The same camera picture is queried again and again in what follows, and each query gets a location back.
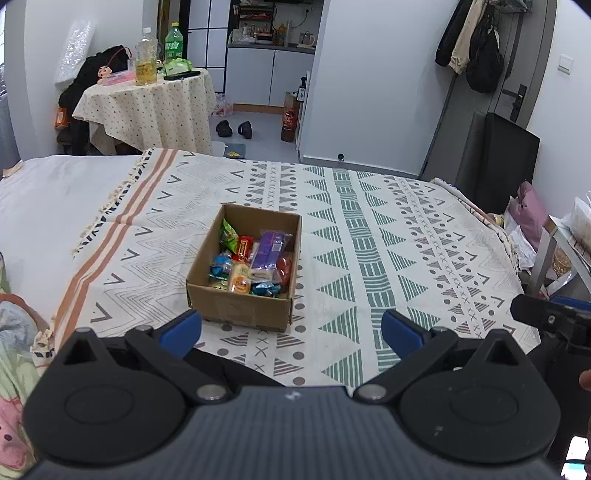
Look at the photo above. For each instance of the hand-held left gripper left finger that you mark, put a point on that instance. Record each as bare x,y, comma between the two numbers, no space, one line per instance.
182,330

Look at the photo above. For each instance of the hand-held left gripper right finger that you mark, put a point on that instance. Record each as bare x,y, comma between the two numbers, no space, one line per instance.
401,332

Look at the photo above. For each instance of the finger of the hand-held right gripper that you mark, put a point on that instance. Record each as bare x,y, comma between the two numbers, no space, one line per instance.
535,311

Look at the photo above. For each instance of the brown cardboard box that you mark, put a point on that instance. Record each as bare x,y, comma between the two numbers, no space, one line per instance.
240,311

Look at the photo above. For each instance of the blue green candy packet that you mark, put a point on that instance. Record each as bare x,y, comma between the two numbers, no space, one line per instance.
221,266

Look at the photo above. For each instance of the orange bread packet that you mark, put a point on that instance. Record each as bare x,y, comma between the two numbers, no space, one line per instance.
240,281

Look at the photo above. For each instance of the blue snack packet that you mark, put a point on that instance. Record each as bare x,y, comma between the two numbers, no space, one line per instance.
265,289

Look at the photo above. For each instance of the red snack bar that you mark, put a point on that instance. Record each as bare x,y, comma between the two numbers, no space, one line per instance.
244,247

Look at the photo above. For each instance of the shiny green snack packet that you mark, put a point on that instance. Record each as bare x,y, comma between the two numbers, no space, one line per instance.
227,235

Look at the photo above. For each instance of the orange snack packet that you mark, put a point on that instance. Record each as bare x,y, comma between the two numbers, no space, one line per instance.
284,270

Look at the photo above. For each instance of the purple snack packet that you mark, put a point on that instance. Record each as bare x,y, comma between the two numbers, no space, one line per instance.
270,249

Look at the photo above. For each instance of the person's right hand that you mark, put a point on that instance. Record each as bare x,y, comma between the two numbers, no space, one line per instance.
586,381

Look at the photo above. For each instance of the white metal rack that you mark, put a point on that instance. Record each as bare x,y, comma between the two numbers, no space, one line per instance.
545,249

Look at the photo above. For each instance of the white phone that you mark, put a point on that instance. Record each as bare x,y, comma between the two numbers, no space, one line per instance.
577,454

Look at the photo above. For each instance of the patterned blanket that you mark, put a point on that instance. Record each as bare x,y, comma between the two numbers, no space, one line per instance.
392,230

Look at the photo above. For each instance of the pink pillow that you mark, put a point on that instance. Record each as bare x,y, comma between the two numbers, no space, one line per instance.
531,207

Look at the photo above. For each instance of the clear plastic bag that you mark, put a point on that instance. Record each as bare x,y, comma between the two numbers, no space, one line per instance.
581,217

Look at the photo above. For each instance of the black flat panel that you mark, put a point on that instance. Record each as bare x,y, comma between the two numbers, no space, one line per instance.
508,161

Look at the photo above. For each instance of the floral quilt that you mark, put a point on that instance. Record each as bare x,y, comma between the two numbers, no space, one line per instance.
14,369

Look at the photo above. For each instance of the white bed sheet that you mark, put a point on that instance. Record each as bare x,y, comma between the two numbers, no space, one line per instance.
46,207

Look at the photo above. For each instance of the dark floor mat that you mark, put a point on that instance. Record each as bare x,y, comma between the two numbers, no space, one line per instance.
234,151

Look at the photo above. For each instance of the table with dotted tablecloth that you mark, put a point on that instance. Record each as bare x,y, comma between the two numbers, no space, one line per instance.
147,110

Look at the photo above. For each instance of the pink bottled water pack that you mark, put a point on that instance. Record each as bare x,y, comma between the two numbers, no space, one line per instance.
223,106

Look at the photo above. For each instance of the red brown bottle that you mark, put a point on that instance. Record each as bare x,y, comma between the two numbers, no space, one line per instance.
289,124

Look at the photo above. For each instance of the orange bag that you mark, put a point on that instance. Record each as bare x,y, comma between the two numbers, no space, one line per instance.
61,117

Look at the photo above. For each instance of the black hanging bag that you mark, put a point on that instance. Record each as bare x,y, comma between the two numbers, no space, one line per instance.
485,64

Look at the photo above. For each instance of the small cardboard floor box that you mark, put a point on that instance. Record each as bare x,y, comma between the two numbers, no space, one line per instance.
290,99

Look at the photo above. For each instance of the black remote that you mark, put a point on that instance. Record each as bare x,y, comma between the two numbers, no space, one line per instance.
182,75

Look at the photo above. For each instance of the pink box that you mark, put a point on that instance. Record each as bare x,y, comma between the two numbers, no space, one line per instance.
119,78

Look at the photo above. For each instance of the spray bottle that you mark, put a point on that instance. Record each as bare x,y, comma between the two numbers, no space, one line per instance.
303,90

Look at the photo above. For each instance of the white kitchen cabinet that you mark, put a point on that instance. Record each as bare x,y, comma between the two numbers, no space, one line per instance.
249,76

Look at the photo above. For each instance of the green tissue pack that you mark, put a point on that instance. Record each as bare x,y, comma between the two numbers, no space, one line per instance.
178,67

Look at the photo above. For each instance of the black clothes on chair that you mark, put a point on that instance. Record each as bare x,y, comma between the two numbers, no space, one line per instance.
78,87

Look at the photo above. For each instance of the small doll figure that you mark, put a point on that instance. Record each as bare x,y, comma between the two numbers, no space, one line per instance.
105,74

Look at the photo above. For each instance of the yellow liquid bottle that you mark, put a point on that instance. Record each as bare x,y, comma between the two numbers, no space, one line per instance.
146,64

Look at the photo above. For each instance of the green soda bottle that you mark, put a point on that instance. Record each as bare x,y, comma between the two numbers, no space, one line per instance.
174,46

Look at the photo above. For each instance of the black hanging jacket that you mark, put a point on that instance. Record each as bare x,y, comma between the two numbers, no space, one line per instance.
450,37

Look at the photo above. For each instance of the bubble wrap bag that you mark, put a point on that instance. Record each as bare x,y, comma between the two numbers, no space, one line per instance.
74,50

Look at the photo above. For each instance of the cluttered kitchen shelf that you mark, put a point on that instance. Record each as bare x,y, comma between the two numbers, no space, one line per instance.
258,32

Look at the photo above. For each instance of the white light switch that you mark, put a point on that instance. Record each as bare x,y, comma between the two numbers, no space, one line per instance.
565,63

